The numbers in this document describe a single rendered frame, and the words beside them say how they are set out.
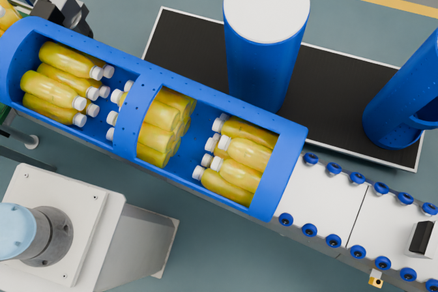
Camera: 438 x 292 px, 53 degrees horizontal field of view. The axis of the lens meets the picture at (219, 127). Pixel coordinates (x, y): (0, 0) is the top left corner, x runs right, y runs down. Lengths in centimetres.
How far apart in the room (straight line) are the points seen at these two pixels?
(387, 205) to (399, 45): 140
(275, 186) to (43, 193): 61
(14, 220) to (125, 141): 35
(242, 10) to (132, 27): 131
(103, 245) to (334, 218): 68
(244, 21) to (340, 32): 127
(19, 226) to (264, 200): 56
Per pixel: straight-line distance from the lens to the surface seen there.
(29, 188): 128
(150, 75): 121
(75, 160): 252
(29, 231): 104
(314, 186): 142
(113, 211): 122
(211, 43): 240
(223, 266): 232
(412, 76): 171
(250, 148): 116
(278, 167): 110
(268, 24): 145
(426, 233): 133
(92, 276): 123
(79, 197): 122
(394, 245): 146
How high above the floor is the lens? 231
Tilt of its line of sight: 75 degrees down
